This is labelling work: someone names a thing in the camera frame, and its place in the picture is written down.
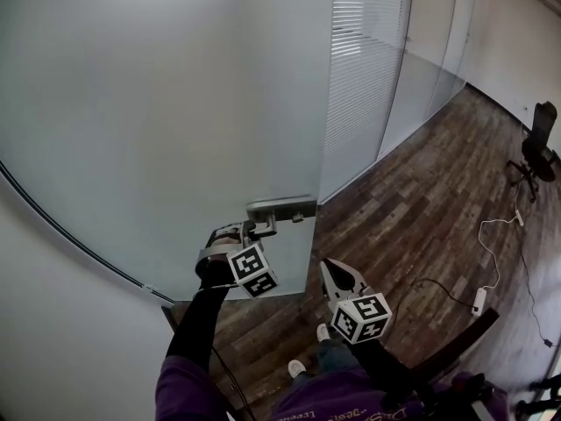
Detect black office chair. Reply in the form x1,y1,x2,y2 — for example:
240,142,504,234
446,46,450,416
507,101,561,204

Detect glass partition with blinds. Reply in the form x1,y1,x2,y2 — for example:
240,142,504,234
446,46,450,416
317,0,481,206

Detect silver door handle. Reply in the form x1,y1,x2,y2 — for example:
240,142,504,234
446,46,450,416
245,195,317,239

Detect person's left forearm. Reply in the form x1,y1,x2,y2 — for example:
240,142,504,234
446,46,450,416
165,255,232,370

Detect black baseboard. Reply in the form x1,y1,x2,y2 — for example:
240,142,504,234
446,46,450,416
160,303,179,331

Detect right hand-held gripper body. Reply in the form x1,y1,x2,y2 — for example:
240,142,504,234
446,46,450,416
326,285,393,346

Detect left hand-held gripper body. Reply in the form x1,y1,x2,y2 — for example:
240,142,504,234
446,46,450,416
195,222,280,300

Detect person's purple shirt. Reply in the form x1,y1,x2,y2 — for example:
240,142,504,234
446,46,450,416
155,355,512,421

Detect white power strip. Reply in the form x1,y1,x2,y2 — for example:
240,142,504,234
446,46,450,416
471,287,488,318

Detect person's right forearm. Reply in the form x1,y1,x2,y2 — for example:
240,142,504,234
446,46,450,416
348,339,424,401

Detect person's blue jeans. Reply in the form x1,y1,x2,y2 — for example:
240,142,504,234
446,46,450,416
291,338,367,389

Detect black flat strap bar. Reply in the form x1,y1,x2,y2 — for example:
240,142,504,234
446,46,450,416
411,307,501,383

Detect thin black cable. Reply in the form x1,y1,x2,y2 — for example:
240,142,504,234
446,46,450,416
516,177,549,344

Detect white power cable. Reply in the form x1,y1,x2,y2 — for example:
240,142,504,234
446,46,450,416
477,217,521,291

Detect black stand base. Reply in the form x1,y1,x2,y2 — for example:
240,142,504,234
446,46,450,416
515,371,561,417

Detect frosted glass door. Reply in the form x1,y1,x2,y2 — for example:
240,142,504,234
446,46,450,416
0,0,333,303

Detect black device with red button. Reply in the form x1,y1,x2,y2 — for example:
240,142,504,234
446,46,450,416
455,373,509,421

